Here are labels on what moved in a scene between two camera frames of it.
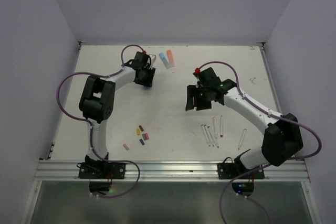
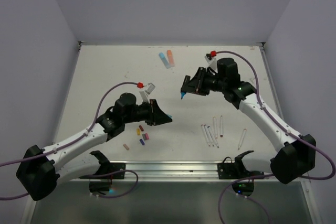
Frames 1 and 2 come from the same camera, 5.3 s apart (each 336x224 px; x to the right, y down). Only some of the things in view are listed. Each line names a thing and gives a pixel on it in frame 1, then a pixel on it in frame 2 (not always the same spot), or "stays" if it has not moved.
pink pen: (206, 136) stays
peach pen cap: (126, 147) stays
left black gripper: (148, 82) to (156, 116)
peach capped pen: (243, 134) stays
